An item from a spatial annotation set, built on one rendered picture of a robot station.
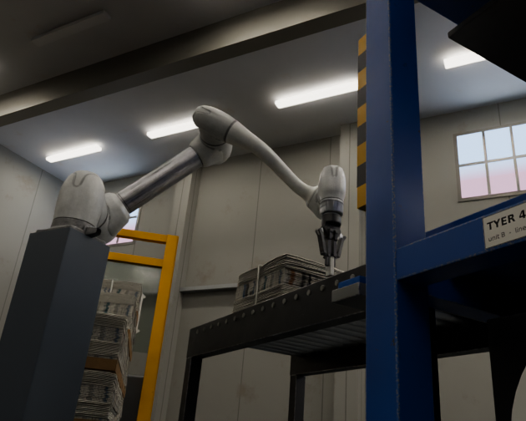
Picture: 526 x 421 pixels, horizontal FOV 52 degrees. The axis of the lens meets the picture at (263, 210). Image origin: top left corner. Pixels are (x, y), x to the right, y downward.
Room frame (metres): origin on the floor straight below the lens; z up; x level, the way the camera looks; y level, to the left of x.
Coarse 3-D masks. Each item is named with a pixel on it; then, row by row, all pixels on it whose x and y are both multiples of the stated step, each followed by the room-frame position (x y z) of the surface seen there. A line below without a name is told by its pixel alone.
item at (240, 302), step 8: (248, 272) 2.12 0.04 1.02; (240, 280) 2.17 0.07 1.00; (248, 280) 2.11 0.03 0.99; (240, 288) 2.16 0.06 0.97; (248, 288) 2.10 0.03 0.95; (240, 296) 2.15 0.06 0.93; (248, 296) 2.09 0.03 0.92; (240, 304) 2.14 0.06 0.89; (248, 304) 2.08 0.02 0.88; (232, 312) 2.19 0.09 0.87
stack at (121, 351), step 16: (96, 320) 2.21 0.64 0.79; (112, 320) 2.22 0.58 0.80; (96, 336) 2.21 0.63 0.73; (112, 336) 2.22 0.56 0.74; (96, 352) 2.21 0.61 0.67; (112, 352) 2.22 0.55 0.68; (128, 352) 3.18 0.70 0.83; (96, 384) 2.21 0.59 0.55; (112, 384) 2.23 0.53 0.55; (80, 400) 2.21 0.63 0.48; (96, 400) 2.22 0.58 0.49; (112, 400) 2.31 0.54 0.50; (80, 416) 2.21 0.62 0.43; (96, 416) 2.22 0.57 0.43; (112, 416) 2.70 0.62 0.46
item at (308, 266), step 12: (276, 264) 1.93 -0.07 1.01; (288, 264) 1.87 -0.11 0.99; (300, 264) 1.90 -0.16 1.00; (312, 264) 1.92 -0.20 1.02; (264, 276) 1.99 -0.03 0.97; (276, 276) 1.91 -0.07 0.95; (288, 276) 1.88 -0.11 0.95; (300, 276) 1.91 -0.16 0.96; (312, 276) 1.93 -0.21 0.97; (324, 276) 1.96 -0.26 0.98; (264, 288) 1.99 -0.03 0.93; (276, 288) 1.90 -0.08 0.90; (288, 288) 1.88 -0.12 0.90; (264, 300) 1.98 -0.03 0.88
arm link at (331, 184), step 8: (328, 168) 1.82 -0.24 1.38; (336, 168) 1.82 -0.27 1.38; (320, 176) 1.85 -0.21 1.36; (328, 176) 1.82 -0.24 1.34; (336, 176) 1.81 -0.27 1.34; (344, 176) 1.84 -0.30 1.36; (320, 184) 1.84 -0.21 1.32; (328, 184) 1.81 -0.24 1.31; (336, 184) 1.81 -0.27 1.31; (344, 184) 1.83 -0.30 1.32; (320, 192) 1.85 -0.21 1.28; (328, 192) 1.82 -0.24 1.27; (336, 192) 1.82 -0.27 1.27; (344, 192) 1.84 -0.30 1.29; (320, 200) 1.86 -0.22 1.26
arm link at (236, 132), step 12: (228, 132) 1.83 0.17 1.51; (240, 132) 1.83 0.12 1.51; (240, 144) 1.85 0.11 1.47; (252, 144) 1.84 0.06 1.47; (264, 144) 1.85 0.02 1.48; (264, 156) 1.87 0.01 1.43; (276, 156) 1.89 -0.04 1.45; (276, 168) 1.91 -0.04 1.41; (288, 168) 1.93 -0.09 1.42; (288, 180) 1.96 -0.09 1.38; (300, 180) 1.98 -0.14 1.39; (300, 192) 1.99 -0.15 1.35; (312, 192) 1.96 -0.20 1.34; (312, 204) 1.98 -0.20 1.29
